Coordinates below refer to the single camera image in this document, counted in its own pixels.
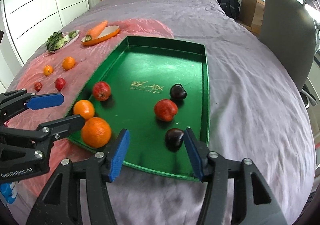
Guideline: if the red fruit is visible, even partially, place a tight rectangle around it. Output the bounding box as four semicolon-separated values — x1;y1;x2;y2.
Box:
153;99;178;122
34;82;43;92
55;77;66;91

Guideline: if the small orange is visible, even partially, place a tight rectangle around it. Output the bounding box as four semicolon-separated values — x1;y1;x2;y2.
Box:
73;100;95;120
43;65;54;76

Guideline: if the large orange front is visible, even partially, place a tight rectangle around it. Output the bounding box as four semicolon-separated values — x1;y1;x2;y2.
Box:
80;117;112;148

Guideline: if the mandarin orange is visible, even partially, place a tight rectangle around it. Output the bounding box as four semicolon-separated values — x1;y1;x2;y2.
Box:
62;56;75;70

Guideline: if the red apple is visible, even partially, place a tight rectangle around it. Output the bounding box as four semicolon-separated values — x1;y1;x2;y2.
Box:
92;81;111;101

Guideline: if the dark plum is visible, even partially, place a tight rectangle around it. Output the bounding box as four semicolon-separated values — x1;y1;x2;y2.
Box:
169;83;187;100
165;128;184;152

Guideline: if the blue gloved left hand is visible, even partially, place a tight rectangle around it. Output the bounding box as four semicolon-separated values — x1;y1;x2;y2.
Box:
1;182;18;204

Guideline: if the pink plastic sheet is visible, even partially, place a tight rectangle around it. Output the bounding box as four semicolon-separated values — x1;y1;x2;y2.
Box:
7;18;175;198

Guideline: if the green leafy bok choy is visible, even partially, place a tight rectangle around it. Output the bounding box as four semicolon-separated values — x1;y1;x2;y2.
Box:
45;30;78;53

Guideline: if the carrot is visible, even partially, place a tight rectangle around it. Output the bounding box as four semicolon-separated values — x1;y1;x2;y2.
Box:
85;21;107;42

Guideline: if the purple bed sheet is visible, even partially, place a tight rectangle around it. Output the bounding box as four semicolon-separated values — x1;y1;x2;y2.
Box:
61;0;316;224

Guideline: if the orange oval dish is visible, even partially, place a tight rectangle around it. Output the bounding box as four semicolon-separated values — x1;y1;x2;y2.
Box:
81;25;120;46

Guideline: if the white wardrobe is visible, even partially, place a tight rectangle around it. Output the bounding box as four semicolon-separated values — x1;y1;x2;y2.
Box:
2;0;89;64

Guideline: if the green rectangular tray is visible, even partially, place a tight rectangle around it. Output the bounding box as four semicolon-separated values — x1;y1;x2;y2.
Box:
76;36;210;181

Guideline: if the grey office chair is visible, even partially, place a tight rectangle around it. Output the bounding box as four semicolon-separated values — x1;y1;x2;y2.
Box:
259;0;318;108

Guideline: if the wooden drawer cabinet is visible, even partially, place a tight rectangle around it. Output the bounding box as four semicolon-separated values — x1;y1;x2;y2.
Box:
239;0;265;36

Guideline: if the black backpack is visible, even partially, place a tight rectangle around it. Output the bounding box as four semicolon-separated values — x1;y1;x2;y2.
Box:
217;0;240;20

